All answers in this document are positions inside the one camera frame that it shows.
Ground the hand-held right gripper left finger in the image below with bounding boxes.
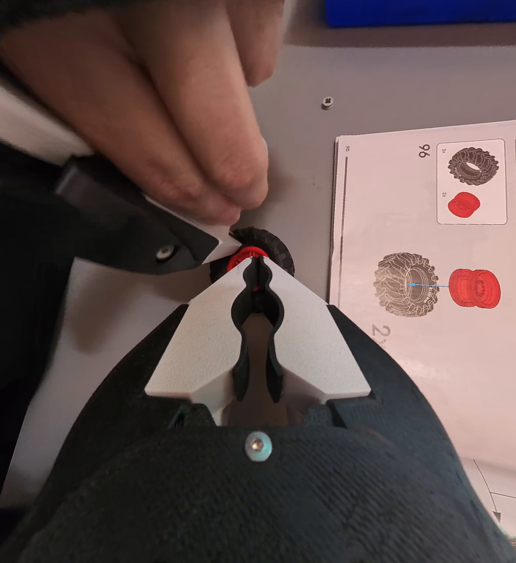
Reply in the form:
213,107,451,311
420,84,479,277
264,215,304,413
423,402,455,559
145,256,259,426

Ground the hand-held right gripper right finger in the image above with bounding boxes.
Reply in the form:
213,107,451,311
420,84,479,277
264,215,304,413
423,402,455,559
260,256,371,416

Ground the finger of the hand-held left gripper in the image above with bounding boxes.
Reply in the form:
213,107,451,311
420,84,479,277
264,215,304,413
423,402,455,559
146,196,242,265

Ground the red toy wheel rim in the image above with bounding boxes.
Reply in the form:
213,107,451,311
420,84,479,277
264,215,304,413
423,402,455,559
226,246,269,271

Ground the black toy tire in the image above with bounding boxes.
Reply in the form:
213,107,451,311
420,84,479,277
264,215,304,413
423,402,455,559
210,226,295,284

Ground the person's left forearm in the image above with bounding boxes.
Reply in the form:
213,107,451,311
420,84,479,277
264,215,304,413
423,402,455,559
0,0,127,67

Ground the grey desk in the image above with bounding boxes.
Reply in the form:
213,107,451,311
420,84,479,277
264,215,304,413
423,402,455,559
0,0,516,511

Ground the person's left hand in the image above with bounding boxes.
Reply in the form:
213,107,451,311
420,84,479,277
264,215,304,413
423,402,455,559
0,0,286,225

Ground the white instruction booklet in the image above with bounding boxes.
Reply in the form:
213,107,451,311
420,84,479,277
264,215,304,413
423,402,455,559
328,118,516,563

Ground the person's dark clothing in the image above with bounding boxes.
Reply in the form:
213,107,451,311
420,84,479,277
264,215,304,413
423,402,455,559
0,246,76,563

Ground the blue plastic bin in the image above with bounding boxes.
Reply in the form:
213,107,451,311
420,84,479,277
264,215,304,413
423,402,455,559
326,0,516,28

